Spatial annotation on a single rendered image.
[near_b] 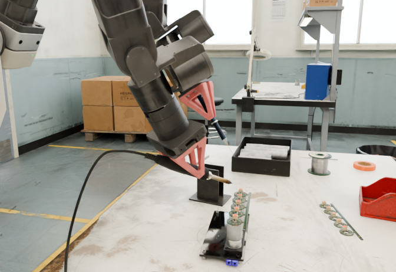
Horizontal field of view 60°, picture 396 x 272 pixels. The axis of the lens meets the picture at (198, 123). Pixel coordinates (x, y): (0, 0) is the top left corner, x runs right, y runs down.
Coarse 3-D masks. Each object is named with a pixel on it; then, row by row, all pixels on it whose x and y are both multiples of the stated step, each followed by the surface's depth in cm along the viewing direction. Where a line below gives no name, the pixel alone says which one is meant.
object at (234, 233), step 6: (228, 228) 56; (234, 228) 55; (240, 228) 55; (228, 234) 56; (234, 234) 55; (240, 234) 56; (228, 240) 56; (234, 240) 55; (240, 240) 56; (228, 246) 56; (234, 246) 56; (240, 246) 56
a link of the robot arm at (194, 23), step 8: (152, 16) 71; (184, 16) 73; (192, 16) 73; (200, 16) 73; (152, 24) 72; (160, 24) 72; (176, 24) 74; (184, 24) 74; (192, 24) 73; (200, 24) 72; (208, 24) 75; (160, 32) 72; (184, 32) 73; (192, 32) 73; (200, 32) 73; (208, 32) 73; (200, 40) 74
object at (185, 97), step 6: (204, 84) 73; (186, 90) 74; (192, 90) 73; (198, 90) 73; (204, 90) 73; (180, 96) 75; (186, 96) 75; (192, 96) 75; (204, 96) 73; (186, 102) 75; (192, 102) 76; (204, 102) 74; (210, 102) 74; (192, 108) 75; (198, 108) 75; (210, 108) 74; (204, 114) 75; (210, 114) 75
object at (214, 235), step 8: (216, 216) 69; (224, 216) 69; (248, 216) 69; (216, 224) 65; (224, 224) 65; (248, 224) 66; (208, 232) 62; (216, 232) 62; (224, 232) 62; (208, 240) 60; (216, 240) 60; (224, 240) 60; (208, 248) 57; (216, 248) 57; (200, 256) 56; (208, 256) 56; (216, 256) 55
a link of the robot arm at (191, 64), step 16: (144, 48) 45; (160, 48) 53; (176, 48) 51; (192, 48) 51; (128, 64) 45; (144, 64) 46; (160, 64) 49; (176, 64) 51; (192, 64) 52; (208, 64) 52; (144, 80) 48; (192, 80) 53
